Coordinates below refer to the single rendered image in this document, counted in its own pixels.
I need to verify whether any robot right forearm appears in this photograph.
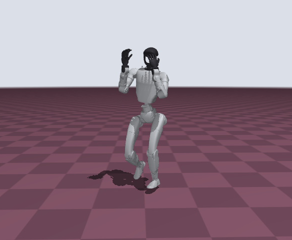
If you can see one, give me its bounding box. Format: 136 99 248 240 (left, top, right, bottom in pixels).
118 67 129 90

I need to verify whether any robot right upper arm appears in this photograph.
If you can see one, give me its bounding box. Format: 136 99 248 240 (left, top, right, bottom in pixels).
119 68 138 94

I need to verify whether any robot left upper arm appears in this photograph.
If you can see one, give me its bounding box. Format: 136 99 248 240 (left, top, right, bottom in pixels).
157 72 169 99

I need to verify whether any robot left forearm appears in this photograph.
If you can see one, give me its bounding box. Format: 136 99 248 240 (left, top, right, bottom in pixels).
152 69 168 97

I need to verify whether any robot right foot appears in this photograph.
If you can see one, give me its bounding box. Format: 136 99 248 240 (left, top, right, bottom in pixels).
133 160 146 180

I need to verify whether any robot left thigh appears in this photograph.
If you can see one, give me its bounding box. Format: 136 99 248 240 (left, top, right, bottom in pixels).
146 113 167 159

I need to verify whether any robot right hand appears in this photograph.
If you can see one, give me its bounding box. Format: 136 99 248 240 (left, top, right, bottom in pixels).
121 49 133 73

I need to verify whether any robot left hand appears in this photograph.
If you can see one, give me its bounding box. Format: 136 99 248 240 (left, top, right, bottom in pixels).
146 54 160 75

